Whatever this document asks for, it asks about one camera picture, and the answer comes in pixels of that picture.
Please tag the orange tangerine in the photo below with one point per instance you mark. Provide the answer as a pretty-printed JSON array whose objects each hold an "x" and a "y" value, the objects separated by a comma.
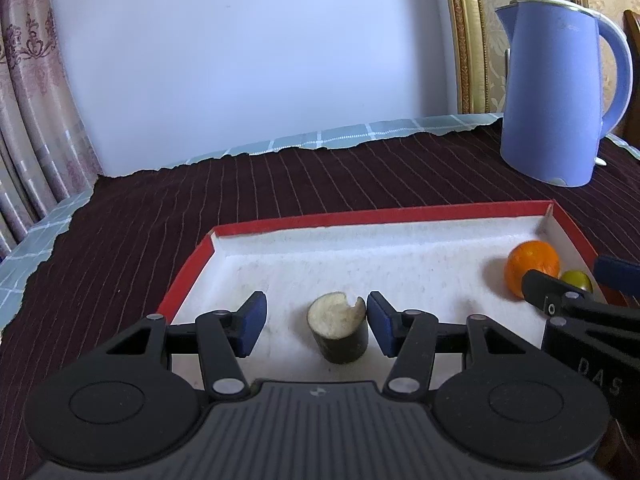
[{"x": 530, "y": 260}]

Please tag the gold ornate frame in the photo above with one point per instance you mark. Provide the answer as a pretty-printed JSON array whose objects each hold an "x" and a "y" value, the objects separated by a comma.
[{"x": 462, "y": 35}]

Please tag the blue electric kettle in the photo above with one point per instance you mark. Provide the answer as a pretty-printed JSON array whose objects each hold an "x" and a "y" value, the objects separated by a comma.
[{"x": 545, "y": 100}]

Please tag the red cardboard box tray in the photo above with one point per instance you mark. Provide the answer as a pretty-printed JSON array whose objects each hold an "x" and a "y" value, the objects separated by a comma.
[{"x": 400, "y": 260}]

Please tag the wooden headboard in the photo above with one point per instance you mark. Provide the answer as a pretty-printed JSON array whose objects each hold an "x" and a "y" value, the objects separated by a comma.
[{"x": 634, "y": 30}]

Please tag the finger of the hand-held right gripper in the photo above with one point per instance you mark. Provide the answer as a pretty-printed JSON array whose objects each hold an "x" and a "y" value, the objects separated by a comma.
[
  {"x": 560, "y": 292},
  {"x": 620, "y": 272}
]

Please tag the pink patterned curtain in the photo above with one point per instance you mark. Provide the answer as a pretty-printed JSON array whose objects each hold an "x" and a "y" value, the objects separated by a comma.
[{"x": 30, "y": 110}]

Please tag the dark maroon striped tablecloth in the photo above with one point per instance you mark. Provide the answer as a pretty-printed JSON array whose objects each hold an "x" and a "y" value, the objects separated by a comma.
[{"x": 200, "y": 195}]

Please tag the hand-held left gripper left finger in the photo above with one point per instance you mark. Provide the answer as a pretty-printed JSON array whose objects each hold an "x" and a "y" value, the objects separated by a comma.
[{"x": 252, "y": 322}]

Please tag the dark sugarcane piece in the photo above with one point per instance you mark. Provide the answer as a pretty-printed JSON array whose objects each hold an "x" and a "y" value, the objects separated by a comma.
[{"x": 340, "y": 345}]

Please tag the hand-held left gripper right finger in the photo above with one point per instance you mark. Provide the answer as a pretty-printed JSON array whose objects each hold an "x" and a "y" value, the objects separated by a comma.
[{"x": 379, "y": 322}]

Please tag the green round fruit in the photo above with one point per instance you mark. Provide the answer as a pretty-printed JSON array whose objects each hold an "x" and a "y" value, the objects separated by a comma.
[{"x": 575, "y": 279}]

